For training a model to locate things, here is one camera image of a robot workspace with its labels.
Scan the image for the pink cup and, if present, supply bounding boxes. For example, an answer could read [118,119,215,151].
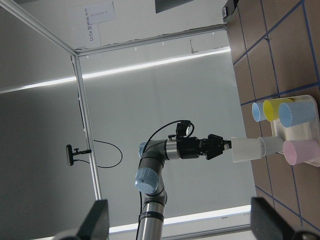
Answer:
[282,139,320,167]

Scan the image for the light blue cup far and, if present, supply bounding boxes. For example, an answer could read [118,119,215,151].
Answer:
[251,102,266,122]

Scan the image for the light blue cup near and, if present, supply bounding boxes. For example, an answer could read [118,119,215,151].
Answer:
[278,102,315,128]

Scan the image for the grey cup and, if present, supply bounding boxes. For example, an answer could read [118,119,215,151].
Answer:
[258,136,284,156]

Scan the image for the light blue cup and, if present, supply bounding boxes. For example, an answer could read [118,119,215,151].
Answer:
[251,102,266,122]
[278,102,315,128]

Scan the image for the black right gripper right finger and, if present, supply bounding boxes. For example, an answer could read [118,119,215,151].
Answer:
[250,197,300,240]

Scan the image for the yellow cup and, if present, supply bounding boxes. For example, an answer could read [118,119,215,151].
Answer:
[263,98,294,122]

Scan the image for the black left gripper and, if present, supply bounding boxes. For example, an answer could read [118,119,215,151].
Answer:
[177,134,232,160]

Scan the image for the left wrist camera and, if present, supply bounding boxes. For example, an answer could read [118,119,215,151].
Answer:
[175,120,195,140]

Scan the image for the beige cup tray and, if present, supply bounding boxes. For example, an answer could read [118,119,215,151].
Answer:
[270,94,320,167]

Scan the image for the black side camera on frame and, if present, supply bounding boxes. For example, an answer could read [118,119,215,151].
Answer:
[66,144,92,166]

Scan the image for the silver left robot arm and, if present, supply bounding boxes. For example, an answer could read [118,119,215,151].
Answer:
[134,134,232,240]

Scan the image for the white ikea cup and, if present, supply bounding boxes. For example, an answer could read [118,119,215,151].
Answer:
[231,137,265,163]

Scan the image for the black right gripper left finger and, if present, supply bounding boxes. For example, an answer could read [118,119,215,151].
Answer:
[76,199,110,240]

